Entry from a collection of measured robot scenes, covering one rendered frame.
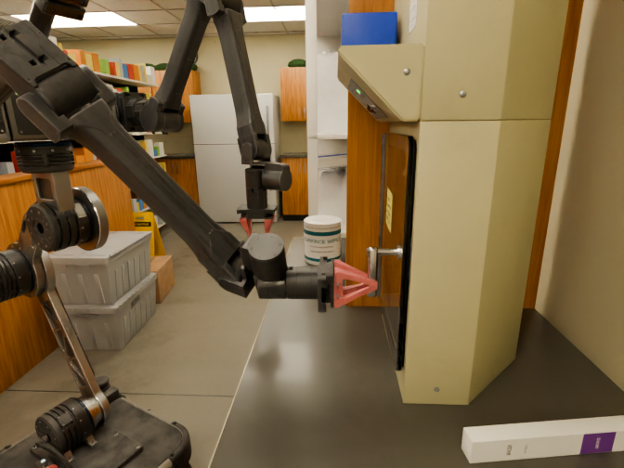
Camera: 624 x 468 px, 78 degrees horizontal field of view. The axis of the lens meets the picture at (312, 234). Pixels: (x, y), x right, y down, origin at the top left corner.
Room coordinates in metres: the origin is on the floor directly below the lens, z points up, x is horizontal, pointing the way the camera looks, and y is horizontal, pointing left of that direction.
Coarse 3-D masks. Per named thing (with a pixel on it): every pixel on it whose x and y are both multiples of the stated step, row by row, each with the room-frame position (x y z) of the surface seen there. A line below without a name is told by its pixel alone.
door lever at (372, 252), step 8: (368, 248) 0.62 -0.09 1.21; (376, 248) 0.61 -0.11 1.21; (384, 248) 0.62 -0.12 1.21; (392, 248) 0.62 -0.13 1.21; (368, 256) 0.62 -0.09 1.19; (376, 256) 0.61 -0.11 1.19; (368, 264) 0.62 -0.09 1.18; (376, 264) 0.61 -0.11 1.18; (368, 272) 0.61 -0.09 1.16; (376, 272) 0.61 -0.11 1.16; (376, 280) 0.61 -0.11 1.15
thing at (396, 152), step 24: (408, 144) 0.58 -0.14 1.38; (384, 168) 0.84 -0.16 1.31; (408, 168) 0.57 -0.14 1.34; (384, 192) 0.83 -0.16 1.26; (408, 192) 0.57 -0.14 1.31; (384, 216) 0.81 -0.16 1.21; (408, 216) 0.57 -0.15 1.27; (384, 240) 0.79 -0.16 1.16; (408, 240) 0.57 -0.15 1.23; (384, 264) 0.78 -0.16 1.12; (384, 288) 0.76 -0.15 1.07; (384, 312) 0.75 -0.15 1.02
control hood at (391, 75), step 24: (360, 48) 0.57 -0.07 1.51; (384, 48) 0.57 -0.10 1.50; (408, 48) 0.56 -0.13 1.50; (360, 72) 0.57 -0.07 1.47; (384, 72) 0.57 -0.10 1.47; (408, 72) 0.56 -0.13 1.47; (384, 96) 0.57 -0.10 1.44; (408, 96) 0.56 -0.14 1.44; (384, 120) 0.74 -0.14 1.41; (408, 120) 0.57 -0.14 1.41
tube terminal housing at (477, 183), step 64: (448, 0) 0.56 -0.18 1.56; (512, 0) 0.56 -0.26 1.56; (448, 64) 0.56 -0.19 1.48; (512, 64) 0.56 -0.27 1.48; (448, 128) 0.56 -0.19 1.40; (512, 128) 0.58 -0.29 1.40; (448, 192) 0.56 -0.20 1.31; (512, 192) 0.60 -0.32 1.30; (448, 256) 0.56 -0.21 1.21; (512, 256) 0.63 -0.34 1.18; (448, 320) 0.56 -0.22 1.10; (512, 320) 0.65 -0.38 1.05; (448, 384) 0.56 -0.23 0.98
